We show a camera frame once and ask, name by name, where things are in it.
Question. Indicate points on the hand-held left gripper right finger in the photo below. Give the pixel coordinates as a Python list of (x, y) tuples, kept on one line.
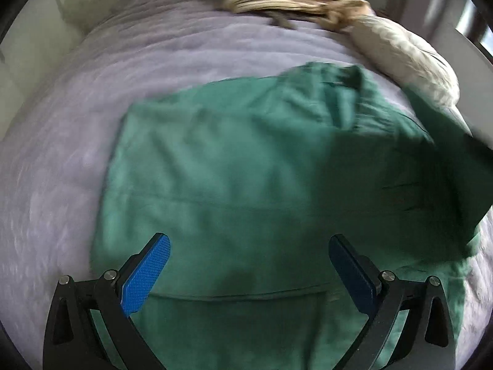
[(354, 273)]

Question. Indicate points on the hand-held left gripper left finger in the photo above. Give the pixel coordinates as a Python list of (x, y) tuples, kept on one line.
[(148, 273)]

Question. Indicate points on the green garment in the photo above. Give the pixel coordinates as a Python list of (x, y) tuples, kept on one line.
[(231, 185)]

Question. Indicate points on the lavender embossed blanket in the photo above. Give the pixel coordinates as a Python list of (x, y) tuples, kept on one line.
[(115, 69)]

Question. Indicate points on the beige pillow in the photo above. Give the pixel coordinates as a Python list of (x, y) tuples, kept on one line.
[(404, 54)]

